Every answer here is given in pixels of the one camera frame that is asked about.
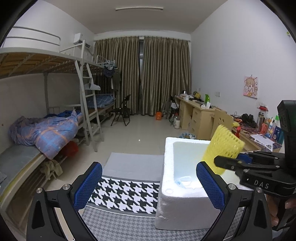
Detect white air conditioner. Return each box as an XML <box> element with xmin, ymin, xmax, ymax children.
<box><xmin>73</xmin><ymin>33</ymin><xmax>91</xmax><ymax>48</ymax></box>

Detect wooden smiley chair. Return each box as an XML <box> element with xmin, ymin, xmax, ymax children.
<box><xmin>210</xmin><ymin>108</ymin><xmax>233</xmax><ymax>139</ymax></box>

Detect wooden desk with drawers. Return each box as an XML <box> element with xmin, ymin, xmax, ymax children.
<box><xmin>175</xmin><ymin>96</ymin><xmax>268</xmax><ymax>152</ymax></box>

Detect houndstooth table cloth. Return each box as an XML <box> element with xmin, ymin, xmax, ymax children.
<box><xmin>78</xmin><ymin>152</ymin><xmax>246</xmax><ymax>241</ymax></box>

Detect anime wall poster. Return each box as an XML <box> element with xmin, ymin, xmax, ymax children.
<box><xmin>243</xmin><ymin>75</ymin><xmax>259</xmax><ymax>99</ymax></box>

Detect yellow foam fruit net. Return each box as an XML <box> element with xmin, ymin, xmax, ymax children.
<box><xmin>201</xmin><ymin>125</ymin><xmax>245</xmax><ymax>175</ymax></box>

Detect white metal bunk bed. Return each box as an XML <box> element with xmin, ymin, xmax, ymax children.
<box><xmin>0</xmin><ymin>26</ymin><xmax>105</xmax><ymax>230</ymax></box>

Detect ceiling tube light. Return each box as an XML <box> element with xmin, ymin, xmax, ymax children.
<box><xmin>115</xmin><ymin>6</ymin><xmax>164</xmax><ymax>11</ymax></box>

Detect blue plaid quilt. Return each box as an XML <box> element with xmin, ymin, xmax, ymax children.
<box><xmin>9</xmin><ymin>110</ymin><xmax>83</xmax><ymax>160</ymax></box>

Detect orange box on floor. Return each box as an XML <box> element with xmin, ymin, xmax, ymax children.
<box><xmin>156</xmin><ymin>111</ymin><xmax>162</xmax><ymax>121</ymax></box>

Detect white thermos jug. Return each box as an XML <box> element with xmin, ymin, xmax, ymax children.
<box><xmin>174</xmin><ymin>116</ymin><xmax>181</xmax><ymax>129</ymax></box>

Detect person's right hand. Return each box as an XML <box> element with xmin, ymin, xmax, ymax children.
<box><xmin>265</xmin><ymin>195</ymin><xmax>296</xmax><ymax>227</ymax></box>

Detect white styrofoam box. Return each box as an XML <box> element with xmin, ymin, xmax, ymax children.
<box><xmin>155</xmin><ymin>136</ymin><xmax>255</xmax><ymax>231</ymax></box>

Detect brown curtains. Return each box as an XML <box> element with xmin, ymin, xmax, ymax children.
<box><xmin>94</xmin><ymin>37</ymin><xmax>192</xmax><ymax>116</ymax></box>

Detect black folding chair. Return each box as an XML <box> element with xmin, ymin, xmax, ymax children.
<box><xmin>111</xmin><ymin>94</ymin><xmax>130</xmax><ymax>126</ymax></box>

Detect blue floor basin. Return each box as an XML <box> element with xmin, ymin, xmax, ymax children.
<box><xmin>179</xmin><ymin>133</ymin><xmax>196</xmax><ymax>140</ymax></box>

